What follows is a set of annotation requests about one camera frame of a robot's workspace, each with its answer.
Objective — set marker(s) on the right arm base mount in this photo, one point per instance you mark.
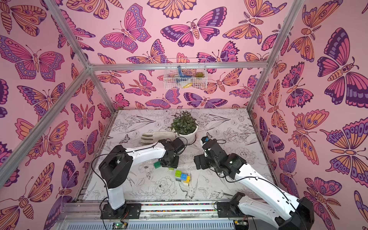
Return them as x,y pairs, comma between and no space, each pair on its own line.
231,209

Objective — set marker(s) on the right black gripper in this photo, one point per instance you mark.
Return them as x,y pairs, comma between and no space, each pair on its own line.
201,160

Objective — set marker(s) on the yellow lego brick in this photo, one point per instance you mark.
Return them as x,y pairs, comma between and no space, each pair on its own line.
188,179

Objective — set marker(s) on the blue lego brick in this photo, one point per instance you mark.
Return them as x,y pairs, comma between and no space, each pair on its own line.
184,177

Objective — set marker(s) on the beige gardening glove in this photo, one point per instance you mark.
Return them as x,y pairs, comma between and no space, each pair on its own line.
153,137

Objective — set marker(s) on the potted green plant white pot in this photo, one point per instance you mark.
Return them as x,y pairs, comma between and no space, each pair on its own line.
185,126

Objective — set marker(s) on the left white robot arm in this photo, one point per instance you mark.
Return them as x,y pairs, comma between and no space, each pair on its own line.
116,165

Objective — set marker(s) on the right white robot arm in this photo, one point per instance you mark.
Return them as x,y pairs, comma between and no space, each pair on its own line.
278,207

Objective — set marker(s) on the dark green lego brick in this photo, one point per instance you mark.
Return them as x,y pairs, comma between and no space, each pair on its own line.
157,165

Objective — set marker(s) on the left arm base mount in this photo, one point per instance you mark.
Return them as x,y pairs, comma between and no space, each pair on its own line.
127,211

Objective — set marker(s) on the lime lego brick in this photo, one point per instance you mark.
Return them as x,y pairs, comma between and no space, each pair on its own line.
178,175

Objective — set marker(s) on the blue toy in basket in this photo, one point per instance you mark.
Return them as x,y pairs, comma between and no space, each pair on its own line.
182,77

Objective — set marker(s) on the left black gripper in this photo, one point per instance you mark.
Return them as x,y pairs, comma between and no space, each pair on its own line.
176,166

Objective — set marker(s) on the white wire basket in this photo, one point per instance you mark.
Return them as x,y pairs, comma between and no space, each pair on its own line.
185,73

